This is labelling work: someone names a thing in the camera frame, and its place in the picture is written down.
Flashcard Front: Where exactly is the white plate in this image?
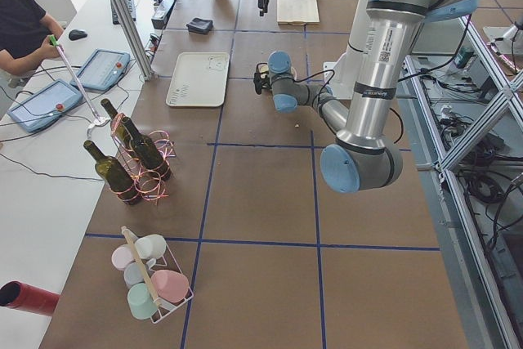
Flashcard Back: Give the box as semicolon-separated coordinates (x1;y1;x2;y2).
253;63;297;95

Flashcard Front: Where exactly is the cream bear tray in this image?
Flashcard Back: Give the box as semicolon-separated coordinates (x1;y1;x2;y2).
165;52;230;108

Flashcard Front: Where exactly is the wooden cutting board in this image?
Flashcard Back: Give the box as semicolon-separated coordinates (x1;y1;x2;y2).
276;0;320;25

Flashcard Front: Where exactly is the grey folded cloth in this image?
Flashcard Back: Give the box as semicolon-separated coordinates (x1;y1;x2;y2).
186;17;213;34

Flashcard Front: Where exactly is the green wine bottle middle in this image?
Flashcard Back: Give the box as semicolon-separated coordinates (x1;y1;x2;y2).
122;116;172;181

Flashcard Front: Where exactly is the green wine bottle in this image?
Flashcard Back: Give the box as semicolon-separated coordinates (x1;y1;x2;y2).
101;98;132;151
122;116;172;181
83;140;141;205

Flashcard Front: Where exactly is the black keyboard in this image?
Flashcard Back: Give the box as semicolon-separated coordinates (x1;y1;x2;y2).
111;0;137;25

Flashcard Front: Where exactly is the green wine bottle back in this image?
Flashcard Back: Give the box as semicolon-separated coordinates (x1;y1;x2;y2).
101;98;132;151

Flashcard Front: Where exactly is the blue teach pendant far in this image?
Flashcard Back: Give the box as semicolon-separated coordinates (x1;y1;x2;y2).
76;49;131;92

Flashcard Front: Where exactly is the blue teach pendant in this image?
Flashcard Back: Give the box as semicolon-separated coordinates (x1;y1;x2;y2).
76;49;131;92
7;79;83;133

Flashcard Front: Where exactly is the green wine bottle front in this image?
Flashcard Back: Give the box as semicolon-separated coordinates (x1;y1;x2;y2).
83;140;141;205

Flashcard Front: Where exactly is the black computer mouse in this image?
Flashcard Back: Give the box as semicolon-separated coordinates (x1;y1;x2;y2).
68;29;88;41

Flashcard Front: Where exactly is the white cup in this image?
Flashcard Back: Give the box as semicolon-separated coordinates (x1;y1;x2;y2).
134;234;167;260

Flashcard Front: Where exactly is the blue teach pendant near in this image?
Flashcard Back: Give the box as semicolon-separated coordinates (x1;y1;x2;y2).
7;79;83;133

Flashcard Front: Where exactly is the pink stick with green tip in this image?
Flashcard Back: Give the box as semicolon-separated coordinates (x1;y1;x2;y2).
48;34;110;131

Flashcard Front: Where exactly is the light pink cup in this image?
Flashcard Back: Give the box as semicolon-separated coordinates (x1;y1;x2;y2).
111;244;135;271

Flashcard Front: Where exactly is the grey cup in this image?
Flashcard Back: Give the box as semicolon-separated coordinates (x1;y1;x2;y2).
123;262;144;289

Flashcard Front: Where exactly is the person in black shirt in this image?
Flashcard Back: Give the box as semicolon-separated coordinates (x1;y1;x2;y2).
1;0;64;76

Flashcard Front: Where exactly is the mint green cup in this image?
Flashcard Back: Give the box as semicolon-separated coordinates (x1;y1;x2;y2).
127;283;158;320

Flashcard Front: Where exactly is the red cylinder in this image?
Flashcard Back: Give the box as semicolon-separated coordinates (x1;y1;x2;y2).
1;281;60;316

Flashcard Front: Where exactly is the copper wire bottle rack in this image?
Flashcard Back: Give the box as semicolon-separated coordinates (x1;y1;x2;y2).
111;113;172;202

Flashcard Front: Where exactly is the aluminium frame post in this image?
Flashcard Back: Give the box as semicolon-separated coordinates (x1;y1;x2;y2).
110;0;154;81

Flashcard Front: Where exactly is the wooden rack handle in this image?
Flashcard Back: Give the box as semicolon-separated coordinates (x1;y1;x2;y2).
121;226;161;307

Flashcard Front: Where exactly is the white wire cup rack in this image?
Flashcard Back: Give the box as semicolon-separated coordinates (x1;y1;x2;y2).
120;225;194;324

